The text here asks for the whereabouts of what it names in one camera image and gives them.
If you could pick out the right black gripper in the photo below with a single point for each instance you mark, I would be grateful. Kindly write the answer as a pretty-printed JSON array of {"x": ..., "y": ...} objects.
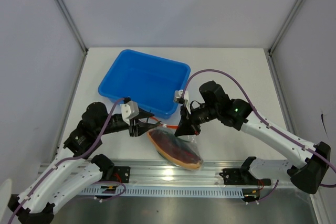
[{"x": 188, "y": 124}]

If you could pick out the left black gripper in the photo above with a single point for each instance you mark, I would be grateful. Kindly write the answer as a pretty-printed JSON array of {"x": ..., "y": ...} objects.
[{"x": 141, "y": 127}]

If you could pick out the clear zip top bag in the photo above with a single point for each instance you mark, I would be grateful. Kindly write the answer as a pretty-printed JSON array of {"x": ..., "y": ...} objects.
[{"x": 174, "y": 145}]

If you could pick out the orange purple sweet potato slice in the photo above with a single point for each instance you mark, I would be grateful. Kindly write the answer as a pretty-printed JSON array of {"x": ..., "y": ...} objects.
[{"x": 178, "y": 153}]

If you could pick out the blue plastic bin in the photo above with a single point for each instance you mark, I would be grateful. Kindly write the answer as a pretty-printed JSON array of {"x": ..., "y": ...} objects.
[{"x": 148, "y": 80}]

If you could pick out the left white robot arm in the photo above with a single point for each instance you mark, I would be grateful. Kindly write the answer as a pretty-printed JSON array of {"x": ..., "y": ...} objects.
[{"x": 74, "y": 167}]

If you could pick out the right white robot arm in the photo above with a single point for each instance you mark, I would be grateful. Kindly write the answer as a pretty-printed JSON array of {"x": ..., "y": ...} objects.
[{"x": 305, "y": 163}]

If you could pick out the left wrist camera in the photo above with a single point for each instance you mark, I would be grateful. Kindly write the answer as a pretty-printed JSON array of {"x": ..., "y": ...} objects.
[{"x": 129, "y": 111}]

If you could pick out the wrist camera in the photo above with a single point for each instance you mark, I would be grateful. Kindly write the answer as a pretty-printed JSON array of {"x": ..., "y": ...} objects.
[
  {"x": 129, "y": 111},
  {"x": 182, "y": 97}
]

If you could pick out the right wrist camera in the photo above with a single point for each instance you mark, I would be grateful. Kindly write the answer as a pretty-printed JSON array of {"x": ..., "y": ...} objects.
[{"x": 182, "y": 97}]

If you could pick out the aluminium rail frame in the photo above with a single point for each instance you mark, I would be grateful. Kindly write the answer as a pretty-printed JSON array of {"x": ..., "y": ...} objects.
[{"x": 162, "y": 173}]

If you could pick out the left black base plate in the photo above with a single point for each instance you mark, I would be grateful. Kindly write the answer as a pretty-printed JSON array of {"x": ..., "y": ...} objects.
[{"x": 118, "y": 174}]

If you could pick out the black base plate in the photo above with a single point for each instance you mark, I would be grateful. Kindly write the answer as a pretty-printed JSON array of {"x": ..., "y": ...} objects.
[
  {"x": 232, "y": 176},
  {"x": 118, "y": 174}
]

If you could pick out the slotted cable duct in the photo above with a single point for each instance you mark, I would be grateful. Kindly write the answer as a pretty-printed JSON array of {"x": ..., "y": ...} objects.
[{"x": 163, "y": 191}]

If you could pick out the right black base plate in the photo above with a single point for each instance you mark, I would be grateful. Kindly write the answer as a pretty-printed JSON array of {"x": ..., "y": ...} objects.
[{"x": 232, "y": 176}]

